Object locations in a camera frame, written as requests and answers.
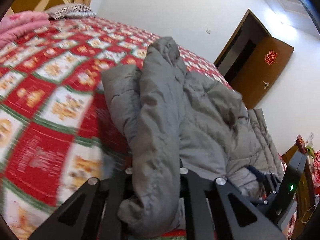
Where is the grey puffer jacket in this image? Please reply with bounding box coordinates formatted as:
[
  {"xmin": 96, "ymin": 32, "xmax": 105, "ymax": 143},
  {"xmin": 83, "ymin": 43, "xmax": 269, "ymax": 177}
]
[{"xmin": 101, "ymin": 37, "xmax": 284, "ymax": 238}]

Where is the wooden dresser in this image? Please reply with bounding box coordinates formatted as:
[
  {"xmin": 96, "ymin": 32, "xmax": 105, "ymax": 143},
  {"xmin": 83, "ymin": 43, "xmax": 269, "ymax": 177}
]
[{"xmin": 281, "ymin": 139, "xmax": 316, "ymax": 239}]

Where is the clutter on dresser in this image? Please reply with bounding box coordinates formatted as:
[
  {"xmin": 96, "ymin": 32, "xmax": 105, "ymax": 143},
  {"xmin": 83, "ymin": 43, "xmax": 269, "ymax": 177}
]
[{"xmin": 295, "ymin": 132, "xmax": 320, "ymax": 181}]

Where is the red patterned bedspread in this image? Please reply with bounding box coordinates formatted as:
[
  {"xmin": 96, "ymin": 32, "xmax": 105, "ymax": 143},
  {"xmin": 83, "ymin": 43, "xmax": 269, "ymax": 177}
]
[{"xmin": 0, "ymin": 16, "xmax": 235, "ymax": 240}]

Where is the red double happiness decal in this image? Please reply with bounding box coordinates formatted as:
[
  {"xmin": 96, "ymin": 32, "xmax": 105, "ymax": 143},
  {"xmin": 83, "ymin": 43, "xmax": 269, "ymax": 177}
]
[{"xmin": 265, "ymin": 50, "xmax": 278, "ymax": 66}]

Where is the brown wooden door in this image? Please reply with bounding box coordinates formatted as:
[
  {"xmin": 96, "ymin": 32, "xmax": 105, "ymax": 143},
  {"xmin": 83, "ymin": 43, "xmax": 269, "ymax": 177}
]
[{"xmin": 229, "ymin": 36, "xmax": 294, "ymax": 109}]

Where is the striped grey pillow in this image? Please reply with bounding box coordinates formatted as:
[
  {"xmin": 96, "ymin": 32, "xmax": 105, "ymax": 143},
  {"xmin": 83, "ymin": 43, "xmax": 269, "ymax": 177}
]
[{"xmin": 45, "ymin": 3, "xmax": 97, "ymax": 20}]

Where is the pink folded quilt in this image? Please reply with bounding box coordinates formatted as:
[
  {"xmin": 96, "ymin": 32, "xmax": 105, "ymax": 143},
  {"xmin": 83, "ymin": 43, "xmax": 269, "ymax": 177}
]
[{"xmin": 1, "ymin": 11, "xmax": 50, "ymax": 48}]

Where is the silver door handle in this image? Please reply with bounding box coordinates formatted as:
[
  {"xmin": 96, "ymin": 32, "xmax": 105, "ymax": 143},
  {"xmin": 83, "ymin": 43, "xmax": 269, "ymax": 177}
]
[{"xmin": 263, "ymin": 81, "xmax": 270, "ymax": 90}]

